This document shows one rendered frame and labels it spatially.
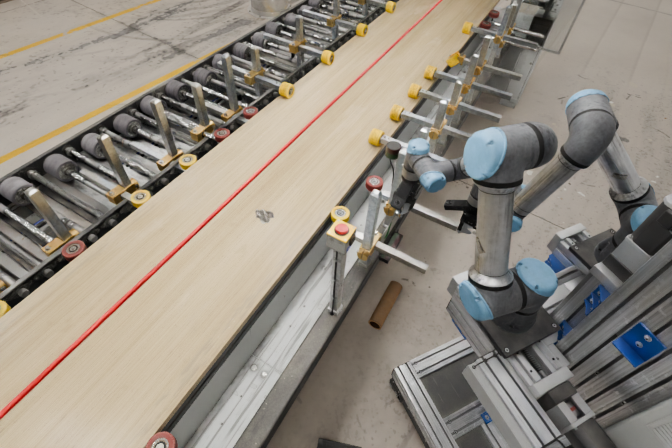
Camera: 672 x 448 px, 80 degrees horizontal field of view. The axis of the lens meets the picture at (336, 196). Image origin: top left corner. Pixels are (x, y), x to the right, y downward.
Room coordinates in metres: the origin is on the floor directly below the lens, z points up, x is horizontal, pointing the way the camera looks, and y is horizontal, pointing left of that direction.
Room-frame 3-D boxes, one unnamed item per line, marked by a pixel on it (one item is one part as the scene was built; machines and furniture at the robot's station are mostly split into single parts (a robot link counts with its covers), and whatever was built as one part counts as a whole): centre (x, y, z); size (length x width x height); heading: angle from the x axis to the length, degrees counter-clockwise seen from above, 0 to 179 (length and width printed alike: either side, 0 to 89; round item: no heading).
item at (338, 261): (0.76, -0.02, 0.93); 0.05 x 0.04 x 0.45; 152
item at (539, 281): (0.62, -0.57, 1.21); 0.13 x 0.12 x 0.14; 110
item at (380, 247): (1.01, -0.20, 0.80); 0.43 x 0.03 x 0.04; 62
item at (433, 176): (0.98, -0.32, 1.28); 0.11 x 0.11 x 0.08; 20
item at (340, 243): (0.77, -0.02, 1.18); 0.07 x 0.07 x 0.08; 62
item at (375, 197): (1.00, -0.14, 0.92); 0.03 x 0.03 x 0.48; 62
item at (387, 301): (1.15, -0.34, 0.04); 0.30 x 0.08 x 0.08; 152
